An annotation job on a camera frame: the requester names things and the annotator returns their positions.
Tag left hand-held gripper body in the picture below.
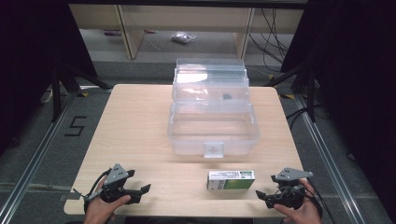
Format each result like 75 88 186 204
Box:
83 163 143 205

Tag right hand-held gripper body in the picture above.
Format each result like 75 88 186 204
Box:
263 167 315 210

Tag green and white carton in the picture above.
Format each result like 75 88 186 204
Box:
206 169 257 191

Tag clear plastic storage box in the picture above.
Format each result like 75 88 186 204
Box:
166 58 262 160

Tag person's left hand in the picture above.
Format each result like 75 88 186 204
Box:
83 176 132 224

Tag person's right hand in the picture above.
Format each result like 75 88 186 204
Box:
273 178 323 224

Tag black metal stand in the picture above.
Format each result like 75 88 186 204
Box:
263 61 319 123
50 61 114 123

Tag black curtain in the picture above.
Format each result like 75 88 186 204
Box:
280 0 396 217
0 0 98 157

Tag light wooden shelf unit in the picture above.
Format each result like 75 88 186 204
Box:
68 4 304 61

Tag clear plastic bag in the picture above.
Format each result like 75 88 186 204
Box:
170 31 198 45

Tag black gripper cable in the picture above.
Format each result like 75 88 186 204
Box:
82 168 112 216
306 183 336 224

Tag aluminium floor rail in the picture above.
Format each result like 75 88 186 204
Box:
293 93 366 224
0 89 79 224

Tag black floor cable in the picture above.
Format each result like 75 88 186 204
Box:
285 105 325 131

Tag black floor cables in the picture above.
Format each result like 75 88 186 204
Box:
247 7 291 73

